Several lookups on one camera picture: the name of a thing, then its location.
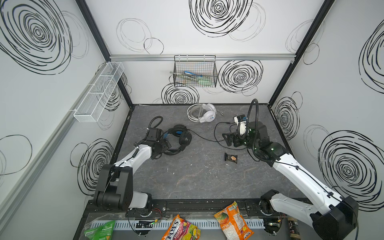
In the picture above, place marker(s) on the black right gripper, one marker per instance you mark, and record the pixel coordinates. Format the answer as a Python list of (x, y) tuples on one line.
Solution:
[(233, 139)]

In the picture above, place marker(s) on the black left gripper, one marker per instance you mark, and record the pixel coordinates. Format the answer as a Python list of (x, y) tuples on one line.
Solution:
[(163, 145)]

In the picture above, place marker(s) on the black blue gaming headset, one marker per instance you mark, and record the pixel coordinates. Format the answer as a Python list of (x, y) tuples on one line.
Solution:
[(184, 138)]

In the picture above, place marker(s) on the white gaming headset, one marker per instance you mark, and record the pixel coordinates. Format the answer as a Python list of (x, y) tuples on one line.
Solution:
[(203, 113)]

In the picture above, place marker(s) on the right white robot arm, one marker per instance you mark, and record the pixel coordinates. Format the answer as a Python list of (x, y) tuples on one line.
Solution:
[(332, 216)]

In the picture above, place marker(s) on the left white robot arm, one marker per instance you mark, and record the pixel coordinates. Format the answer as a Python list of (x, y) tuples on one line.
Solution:
[(115, 188)]

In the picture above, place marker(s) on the small dark snack packet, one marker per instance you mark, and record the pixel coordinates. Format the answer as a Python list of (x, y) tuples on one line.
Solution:
[(231, 158)]

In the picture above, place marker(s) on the green items in basket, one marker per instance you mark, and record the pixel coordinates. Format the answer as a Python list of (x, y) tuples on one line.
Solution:
[(188, 78)]

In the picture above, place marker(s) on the Fox's candy bag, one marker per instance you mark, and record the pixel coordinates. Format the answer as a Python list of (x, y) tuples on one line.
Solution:
[(181, 229)]

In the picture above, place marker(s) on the orange snack bag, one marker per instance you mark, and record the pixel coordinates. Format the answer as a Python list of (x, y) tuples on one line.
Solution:
[(233, 224)]

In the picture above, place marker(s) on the green snack bag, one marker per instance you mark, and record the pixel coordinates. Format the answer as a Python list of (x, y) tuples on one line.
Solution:
[(104, 232)]

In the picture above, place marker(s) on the dark can at base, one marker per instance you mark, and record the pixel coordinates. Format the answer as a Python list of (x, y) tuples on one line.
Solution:
[(294, 229)]

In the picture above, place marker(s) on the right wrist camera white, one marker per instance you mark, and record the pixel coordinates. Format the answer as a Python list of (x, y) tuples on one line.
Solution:
[(241, 122)]

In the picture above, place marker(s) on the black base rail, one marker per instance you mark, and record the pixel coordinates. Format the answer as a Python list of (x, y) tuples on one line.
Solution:
[(171, 207)]

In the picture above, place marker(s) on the black wire wall basket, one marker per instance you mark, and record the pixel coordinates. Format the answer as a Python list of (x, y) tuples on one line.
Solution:
[(206, 68)]

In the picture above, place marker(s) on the clear plastic wall shelf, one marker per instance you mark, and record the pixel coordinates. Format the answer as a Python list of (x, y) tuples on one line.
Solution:
[(97, 97)]

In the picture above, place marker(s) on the aluminium wall rail back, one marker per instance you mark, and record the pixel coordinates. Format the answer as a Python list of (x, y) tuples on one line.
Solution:
[(203, 57)]

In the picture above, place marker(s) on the aluminium wall rail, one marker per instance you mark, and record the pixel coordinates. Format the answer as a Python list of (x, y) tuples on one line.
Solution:
[(203, 57), (15, 198)]

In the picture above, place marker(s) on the black corner frame post right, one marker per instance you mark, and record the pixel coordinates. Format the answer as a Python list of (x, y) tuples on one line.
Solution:
[(313, 29)]

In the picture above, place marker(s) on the black corner frame post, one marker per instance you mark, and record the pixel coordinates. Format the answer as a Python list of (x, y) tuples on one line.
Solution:
[(313, 29), (87, 15)]

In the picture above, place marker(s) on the aluminium wall rail left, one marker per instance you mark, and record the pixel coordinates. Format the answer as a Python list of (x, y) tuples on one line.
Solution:
[(15, 198)]

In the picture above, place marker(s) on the black corner frame post left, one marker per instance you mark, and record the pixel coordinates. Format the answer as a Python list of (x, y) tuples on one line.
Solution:
[(87, 15)]

